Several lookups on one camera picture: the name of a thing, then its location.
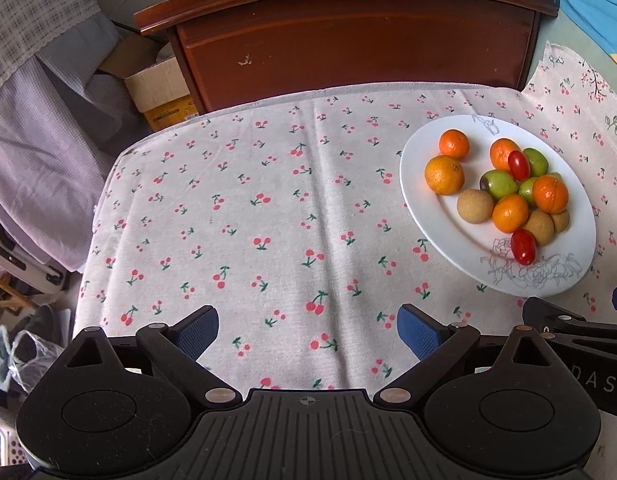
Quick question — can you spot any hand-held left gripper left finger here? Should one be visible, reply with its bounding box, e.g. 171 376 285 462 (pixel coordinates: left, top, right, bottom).
56 305 242 408

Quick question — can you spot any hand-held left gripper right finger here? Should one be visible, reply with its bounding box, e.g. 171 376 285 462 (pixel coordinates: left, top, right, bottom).
373 303 564 407

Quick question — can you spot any red cherry tomato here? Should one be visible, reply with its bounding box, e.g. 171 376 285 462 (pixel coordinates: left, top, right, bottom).
507 150 531 181
511 228 537 266

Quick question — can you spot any white plate with rose print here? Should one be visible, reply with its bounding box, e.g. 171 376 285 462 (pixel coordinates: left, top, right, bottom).
399 114 597 297

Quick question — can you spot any spotted elongated green jujube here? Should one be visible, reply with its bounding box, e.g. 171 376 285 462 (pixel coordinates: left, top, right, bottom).
479 170 519 202

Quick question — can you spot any small orange mandarin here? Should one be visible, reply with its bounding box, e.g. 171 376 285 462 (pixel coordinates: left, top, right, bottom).
439 129 470 160

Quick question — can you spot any clear plastic bag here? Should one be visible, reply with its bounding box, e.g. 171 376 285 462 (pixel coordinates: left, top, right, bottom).
0 325 64 396

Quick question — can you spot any cherry print tablecloth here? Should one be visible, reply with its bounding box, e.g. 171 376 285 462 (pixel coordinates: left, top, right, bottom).
71 40 617 480

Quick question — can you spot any purple checked cloth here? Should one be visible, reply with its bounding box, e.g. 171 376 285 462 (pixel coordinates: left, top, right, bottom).
0 15 139 273

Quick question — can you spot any brown cardboard box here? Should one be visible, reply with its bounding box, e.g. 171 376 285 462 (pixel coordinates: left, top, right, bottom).
98 40 202 133

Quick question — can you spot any grey green bed sheet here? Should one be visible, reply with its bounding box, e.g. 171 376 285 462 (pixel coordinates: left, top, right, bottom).
518 5 617 91

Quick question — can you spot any wooden headboard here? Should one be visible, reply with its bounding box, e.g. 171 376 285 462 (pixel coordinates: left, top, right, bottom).
133 0 560 113

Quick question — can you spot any blue quilt with sailboat print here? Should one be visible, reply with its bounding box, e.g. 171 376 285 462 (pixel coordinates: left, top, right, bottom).
458 0 617 68

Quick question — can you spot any grey checked cloth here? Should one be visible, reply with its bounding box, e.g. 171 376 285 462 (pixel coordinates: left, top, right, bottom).
0 0 106 101

